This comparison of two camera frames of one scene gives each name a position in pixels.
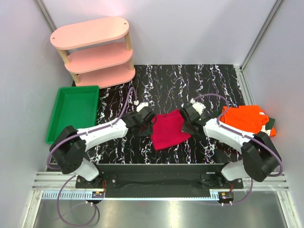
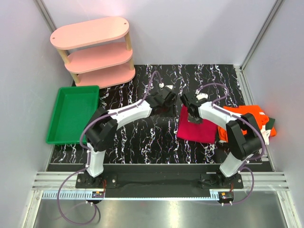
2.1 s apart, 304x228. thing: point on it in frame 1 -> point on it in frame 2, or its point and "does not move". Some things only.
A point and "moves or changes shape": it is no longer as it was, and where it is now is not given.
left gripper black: (148, 132) -> (172, 103)
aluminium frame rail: (278, 182) does not move
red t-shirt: (167, 129) moves or changes shape
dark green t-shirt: (269, 126) does not move
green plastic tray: (75, 106) does not move
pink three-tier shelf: (98, 53) does not move
